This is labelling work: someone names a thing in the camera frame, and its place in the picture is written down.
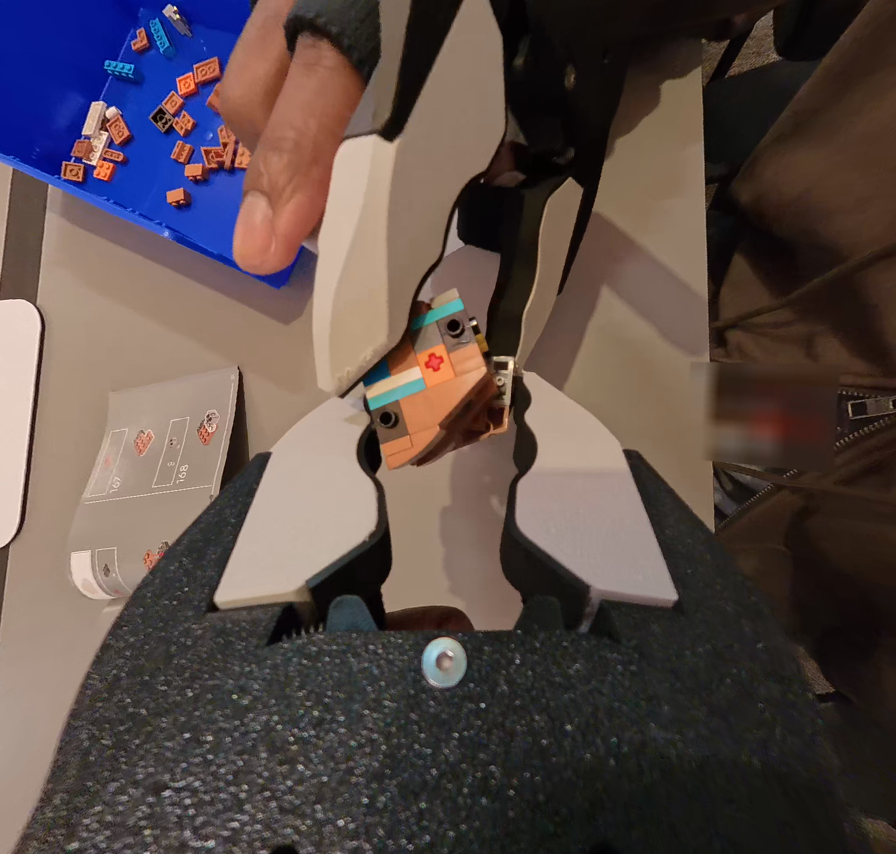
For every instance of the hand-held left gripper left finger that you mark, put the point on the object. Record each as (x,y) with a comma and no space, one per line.
(301,511)

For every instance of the grey desk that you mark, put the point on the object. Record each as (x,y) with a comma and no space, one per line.
(105,322)

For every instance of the person's left hand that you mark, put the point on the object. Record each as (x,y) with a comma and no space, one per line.
(430,620)

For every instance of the grey instruction booklet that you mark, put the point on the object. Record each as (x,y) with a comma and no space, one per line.
(175,406)

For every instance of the white tablet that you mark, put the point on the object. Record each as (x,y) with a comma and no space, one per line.
(17,413)

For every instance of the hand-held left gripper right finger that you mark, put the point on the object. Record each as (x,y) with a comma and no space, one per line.
(588,511)

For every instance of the person's brown jacket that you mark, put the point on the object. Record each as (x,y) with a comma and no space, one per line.
(805,238)

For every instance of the colourful toy brick build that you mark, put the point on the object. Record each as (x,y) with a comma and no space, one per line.
(434,392)

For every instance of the blue plastic bin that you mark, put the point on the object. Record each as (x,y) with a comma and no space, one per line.
(42,28)

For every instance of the pile of loose bricks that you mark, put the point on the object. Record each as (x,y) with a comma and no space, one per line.
(205,70)

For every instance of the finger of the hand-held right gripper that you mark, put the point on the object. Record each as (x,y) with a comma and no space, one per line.
(528,273)
(392,238)

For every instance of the person's right hand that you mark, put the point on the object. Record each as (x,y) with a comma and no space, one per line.
(280,168)

